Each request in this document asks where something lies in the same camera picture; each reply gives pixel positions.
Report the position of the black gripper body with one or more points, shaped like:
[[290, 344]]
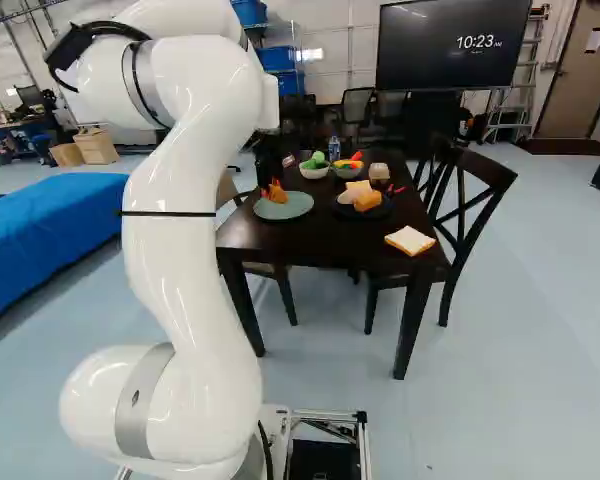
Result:
[[266, 157]]

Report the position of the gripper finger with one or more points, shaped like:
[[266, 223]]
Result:
[[265, 192], [275, 182]]

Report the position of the golden brown croissant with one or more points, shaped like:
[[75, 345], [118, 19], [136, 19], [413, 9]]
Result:
[[279, 195]]

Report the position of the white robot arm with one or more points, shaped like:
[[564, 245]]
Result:
[[190, 165]]

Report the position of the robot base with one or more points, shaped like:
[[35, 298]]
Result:
[[325, 450]]

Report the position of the teal green plate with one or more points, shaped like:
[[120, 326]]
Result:
[[295, 207]]

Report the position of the black plate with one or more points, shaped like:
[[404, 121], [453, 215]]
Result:
[[380, 209]]

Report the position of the small pink white packet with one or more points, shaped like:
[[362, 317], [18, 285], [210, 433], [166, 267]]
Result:
[[289, 160]]

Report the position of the dark wooden cushioned chair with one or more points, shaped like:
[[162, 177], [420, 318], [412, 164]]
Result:
[[230, 192]]

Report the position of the white bowl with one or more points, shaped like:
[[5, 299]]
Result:
[[314, 172]]

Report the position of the green toy vegetable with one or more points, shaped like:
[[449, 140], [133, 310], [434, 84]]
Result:
[[316, 160]]

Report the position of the clear water bottle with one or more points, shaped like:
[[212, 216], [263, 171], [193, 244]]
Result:
[[334, 147]]

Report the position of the dark green bowl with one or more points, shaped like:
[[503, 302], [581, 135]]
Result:
[[348, 172]]

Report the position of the colourful toy vegetables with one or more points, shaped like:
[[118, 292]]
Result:
[[348, 162]]

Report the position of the dark wooden table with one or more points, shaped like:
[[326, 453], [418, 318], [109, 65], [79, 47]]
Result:
[[325, 240]]

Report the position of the orange toast block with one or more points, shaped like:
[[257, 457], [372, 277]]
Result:
[[368, 201]]

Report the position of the black mesh office chair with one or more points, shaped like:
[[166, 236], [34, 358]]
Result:
[[357, 107]]

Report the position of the red toy chili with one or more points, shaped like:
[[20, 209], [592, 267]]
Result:
[[396, 190]]

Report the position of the white sandwich bread slice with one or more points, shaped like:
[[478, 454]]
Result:
[[410, 241]]

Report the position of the dark wooden cross-back chair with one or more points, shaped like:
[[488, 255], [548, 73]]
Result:
[[480, 175], [432, 150]]

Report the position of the cardboard box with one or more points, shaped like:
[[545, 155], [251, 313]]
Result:
[[96, 145], [66, 154]]

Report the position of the large black screen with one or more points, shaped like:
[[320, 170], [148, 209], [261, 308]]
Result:
[[450, 45]]

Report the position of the blue padded mat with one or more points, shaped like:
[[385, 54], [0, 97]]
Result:
[[45, 225]]

